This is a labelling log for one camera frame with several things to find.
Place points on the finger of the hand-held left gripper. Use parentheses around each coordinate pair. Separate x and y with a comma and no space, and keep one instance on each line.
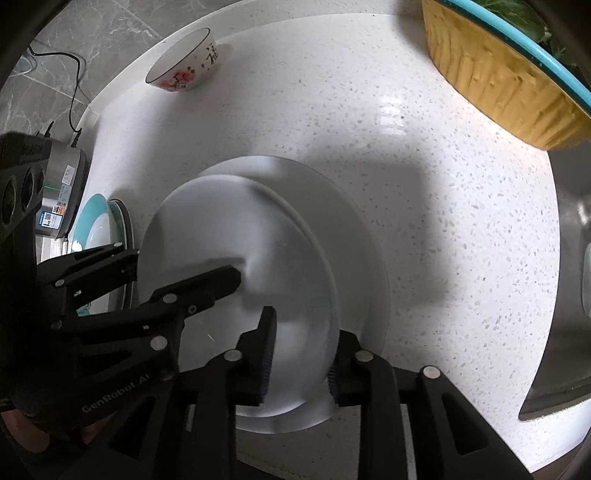
(207,286)
(92,272)

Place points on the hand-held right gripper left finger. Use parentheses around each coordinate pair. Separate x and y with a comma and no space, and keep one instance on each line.
(268,350)

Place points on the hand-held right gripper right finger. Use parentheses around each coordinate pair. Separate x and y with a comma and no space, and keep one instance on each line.
(333,383)

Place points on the small teal rimmed plate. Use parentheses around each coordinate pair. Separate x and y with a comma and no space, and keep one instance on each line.
(92,217)

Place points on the large grey white plate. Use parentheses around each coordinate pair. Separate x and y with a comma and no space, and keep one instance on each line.
(131,230)

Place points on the white bowl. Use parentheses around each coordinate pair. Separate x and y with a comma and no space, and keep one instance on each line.
(360,258)
(207,221)

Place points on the person's left hand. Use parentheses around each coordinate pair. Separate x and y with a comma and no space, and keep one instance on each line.
(21,427)

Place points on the silver rice cooker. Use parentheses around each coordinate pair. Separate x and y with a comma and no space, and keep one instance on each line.
(64,184)

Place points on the pink floral bowl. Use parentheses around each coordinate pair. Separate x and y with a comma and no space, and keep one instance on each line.
(184,64)

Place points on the stainless steel sink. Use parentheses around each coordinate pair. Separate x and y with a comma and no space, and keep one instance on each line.
(572,323)

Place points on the yellow basket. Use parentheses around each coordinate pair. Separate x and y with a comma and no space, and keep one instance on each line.
(489,83)

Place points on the green vegetables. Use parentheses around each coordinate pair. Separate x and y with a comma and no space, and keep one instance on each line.
(521,14)

